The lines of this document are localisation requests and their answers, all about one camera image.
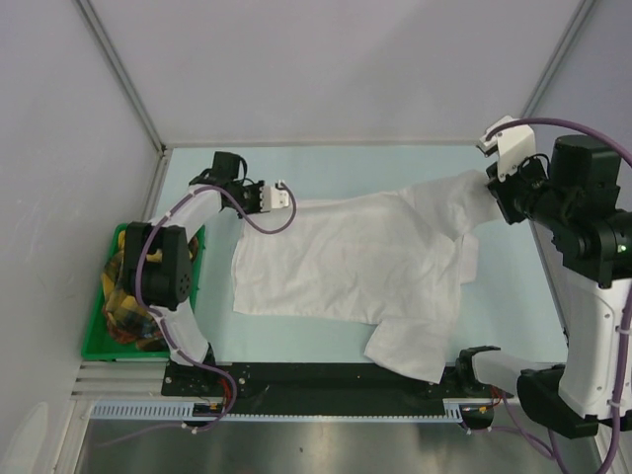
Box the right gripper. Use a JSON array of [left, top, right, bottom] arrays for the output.
[[485, 147, 574, 232]]

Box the white long sleeve shirt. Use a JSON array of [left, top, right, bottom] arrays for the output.
[[232, 170, 500, 383]]

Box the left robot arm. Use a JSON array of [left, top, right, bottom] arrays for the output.
[[121, 151, 265, 395]]

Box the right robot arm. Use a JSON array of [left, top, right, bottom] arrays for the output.
[[455, 134, 631, 439]]

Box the yellow plaid shirt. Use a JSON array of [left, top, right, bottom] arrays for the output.
[[101, 230, 167, 352]]

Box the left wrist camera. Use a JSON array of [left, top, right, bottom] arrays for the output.
[[260, 180, 290, 212]]

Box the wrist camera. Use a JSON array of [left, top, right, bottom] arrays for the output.
[[260, 180, 290, 212], [477, 116, 536, 182]]

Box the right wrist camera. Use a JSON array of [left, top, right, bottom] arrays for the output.
[[477, 116, 536, 182]]

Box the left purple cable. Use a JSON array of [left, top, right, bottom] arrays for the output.
[[96, 185, 297, 448]]

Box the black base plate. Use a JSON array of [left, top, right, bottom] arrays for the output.
[[161, 362, 501, 418]]

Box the white cable duct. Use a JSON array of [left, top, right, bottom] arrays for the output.
[[90, 400, 462, 424]]

